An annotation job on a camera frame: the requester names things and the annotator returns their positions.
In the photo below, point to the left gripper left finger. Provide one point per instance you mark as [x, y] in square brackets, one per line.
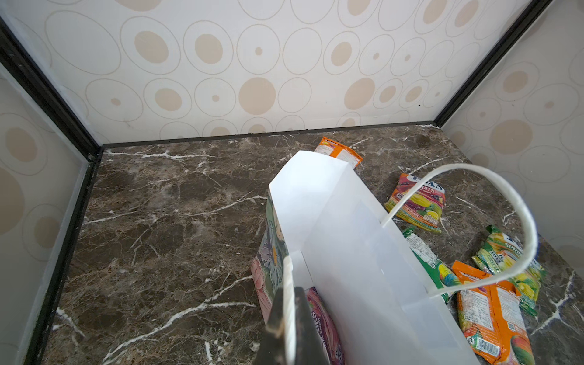
[272, 347]

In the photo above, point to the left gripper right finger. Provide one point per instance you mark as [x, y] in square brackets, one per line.
[309, 347]

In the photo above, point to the purple Fox's berries packet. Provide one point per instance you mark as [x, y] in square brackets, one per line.
[325, 327]

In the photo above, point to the white paper bag colourful print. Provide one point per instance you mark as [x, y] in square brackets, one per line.
[339, 239]

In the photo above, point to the red yellow Fox's fruits packet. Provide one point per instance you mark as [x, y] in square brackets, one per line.
[424, 209]

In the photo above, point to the green tea candy packet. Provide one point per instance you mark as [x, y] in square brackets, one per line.
[439, 272]

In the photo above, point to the large orange snack packet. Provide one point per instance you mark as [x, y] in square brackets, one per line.
[491, 321]

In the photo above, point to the orange snack packet far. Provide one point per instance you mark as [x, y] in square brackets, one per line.
[339, 151]

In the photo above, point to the yellow green Fox's packet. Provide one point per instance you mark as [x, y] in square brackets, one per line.
[500, 253]

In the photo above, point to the left black frame post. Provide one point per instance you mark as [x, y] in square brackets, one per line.
[18, 62]

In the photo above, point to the black frame post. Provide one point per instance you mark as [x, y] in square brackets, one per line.
[18, 62]
[527, 17]

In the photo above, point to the right black frame post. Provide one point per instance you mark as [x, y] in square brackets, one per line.
[527, 17]

